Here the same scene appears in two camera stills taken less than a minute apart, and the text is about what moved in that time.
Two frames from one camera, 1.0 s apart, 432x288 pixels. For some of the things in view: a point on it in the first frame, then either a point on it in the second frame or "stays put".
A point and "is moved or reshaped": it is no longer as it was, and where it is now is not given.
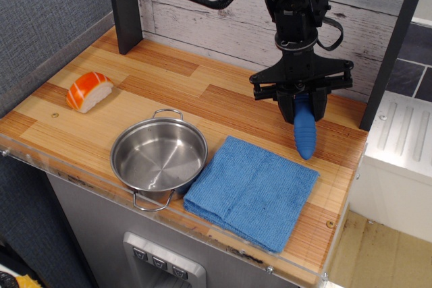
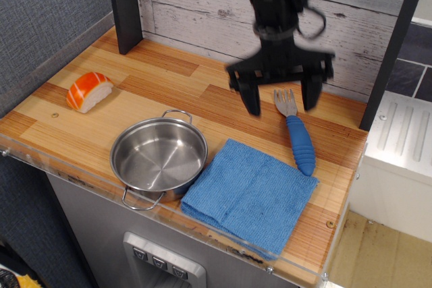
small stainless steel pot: (155, 156) stays put
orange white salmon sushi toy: (88, 91) stays put
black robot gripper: (301, 70) -> (281, 61)
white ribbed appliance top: (401, 133) stays put
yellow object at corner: (26, 281) stays put
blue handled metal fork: (304, 125) is moved or reshaped
